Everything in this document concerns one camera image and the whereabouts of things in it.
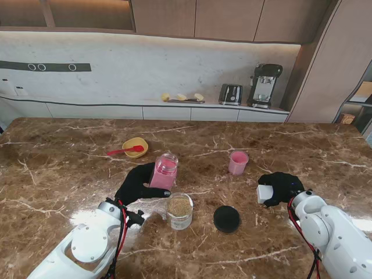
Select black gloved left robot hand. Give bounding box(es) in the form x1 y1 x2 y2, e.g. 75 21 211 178
115 162 172 206

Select black round jar lid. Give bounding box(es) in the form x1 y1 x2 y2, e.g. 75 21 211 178
213 205 242 234

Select small wooden box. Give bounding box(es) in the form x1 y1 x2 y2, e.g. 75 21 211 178
338 113 356 125

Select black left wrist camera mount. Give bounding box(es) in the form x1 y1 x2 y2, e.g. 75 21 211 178
126 209 145 227

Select wooden wall cabinet doors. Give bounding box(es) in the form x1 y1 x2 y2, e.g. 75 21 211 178
130 0 334 45

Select dark wooden cutting board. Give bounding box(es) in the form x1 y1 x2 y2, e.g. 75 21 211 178
167 98 206 105

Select white counter with drawers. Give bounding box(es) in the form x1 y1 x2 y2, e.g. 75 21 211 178
0 94 291 123

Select red left arm cable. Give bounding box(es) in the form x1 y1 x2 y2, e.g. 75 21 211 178
106 199 129 279

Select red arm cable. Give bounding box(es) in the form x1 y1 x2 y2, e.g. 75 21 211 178
287 199 323 279
106 199 129 279

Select red plastic scoop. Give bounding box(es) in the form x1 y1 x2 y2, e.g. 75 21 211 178
106 145 145 156

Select pink measuring cup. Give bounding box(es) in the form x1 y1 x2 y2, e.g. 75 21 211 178
228 150 250 176

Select black espresso machine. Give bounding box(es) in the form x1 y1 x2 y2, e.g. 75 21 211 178
246 63 284 110

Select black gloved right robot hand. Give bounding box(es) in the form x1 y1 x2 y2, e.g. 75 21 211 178
257 171 306 209

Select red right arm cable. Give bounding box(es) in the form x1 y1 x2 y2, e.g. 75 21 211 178
287 199 323 279

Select pink container with white lid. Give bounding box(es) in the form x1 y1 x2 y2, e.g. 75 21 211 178
149 153 180 189

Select yellow plastic bowl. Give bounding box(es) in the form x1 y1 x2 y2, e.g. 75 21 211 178
121 137 149 159

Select clear labelled grain jar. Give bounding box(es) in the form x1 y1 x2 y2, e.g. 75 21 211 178
166 192 194 231

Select tall wooden side panel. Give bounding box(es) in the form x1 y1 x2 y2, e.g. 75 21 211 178
286 0 372 124

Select black and steel toaster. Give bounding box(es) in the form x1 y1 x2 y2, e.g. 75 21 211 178
218 83 244 106

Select open lit wall cabinet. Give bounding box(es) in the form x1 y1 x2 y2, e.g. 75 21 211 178
0 0 137 33

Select open shelf unit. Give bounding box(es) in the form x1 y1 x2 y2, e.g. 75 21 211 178
332 59 372 137

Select black wall socket strip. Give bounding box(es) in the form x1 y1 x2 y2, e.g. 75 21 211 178
0 60 92 73

